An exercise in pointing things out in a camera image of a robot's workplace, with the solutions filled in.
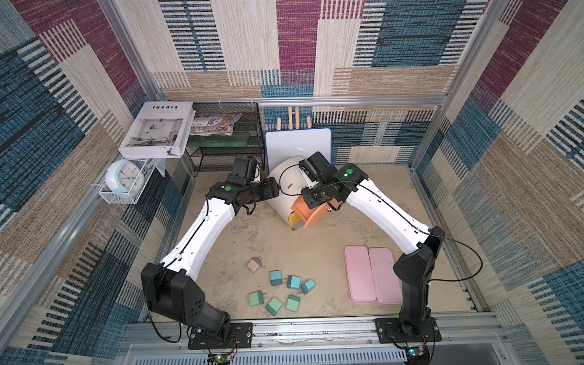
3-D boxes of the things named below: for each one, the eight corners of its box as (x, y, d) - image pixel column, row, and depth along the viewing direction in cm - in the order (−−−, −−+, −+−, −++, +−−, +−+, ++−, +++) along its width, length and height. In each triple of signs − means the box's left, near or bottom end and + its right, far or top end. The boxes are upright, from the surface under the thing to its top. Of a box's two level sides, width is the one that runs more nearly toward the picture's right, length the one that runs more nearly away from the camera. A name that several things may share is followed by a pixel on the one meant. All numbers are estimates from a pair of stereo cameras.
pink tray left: (351, 301, 81) (352, 299, 79) (343, 247, 94) (344, 245, 92) (376, 301, 81) (378, 299, 79) (365, 247, 94) (366, 245, 92)
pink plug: (247, 267, 90) (246, 264, 88) (257, 257, 93) (257, 254, 91) (254, 274, 88) (253, 271, 86) (264, 263, 91) (264, 260, 89)
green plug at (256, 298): (248, 306, 81) (247, 304, 79) (249, 292, 84) (248, 290, 82) (266, 306, 81) (266, 304, 79) (267, 292, 84) (267, 290, 82)
